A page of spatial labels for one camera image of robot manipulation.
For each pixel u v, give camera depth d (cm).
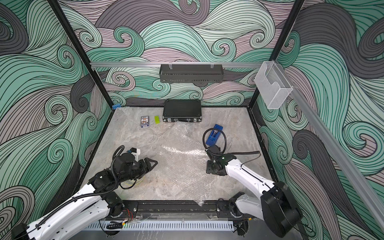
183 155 92
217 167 59
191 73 95
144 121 110
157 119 114
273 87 83
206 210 74
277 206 39
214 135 97
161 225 70
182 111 115
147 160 69
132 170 62
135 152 71
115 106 122
